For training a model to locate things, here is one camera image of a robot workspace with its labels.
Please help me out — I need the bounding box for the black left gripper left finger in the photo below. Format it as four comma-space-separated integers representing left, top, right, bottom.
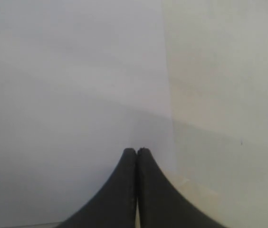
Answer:
58, 148, 137, 228

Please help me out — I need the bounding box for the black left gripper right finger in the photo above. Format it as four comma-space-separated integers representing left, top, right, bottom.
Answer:
136, 148, 224, 228

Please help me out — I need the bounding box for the white paper sheet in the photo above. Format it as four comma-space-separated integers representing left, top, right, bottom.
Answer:
0, 0, 176, 228

